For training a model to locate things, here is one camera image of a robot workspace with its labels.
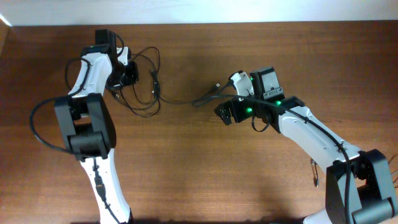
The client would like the black USB-A cable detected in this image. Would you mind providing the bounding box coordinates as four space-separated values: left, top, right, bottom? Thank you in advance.
107 46 162 118

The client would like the black thick labelled cable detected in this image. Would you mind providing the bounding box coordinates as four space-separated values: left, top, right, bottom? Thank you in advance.
309 157 320 188

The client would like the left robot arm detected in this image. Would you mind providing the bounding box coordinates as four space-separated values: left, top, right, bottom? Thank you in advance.
55 29 138 223

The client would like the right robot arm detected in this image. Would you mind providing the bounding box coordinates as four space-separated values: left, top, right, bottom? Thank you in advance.
214 67 397 224

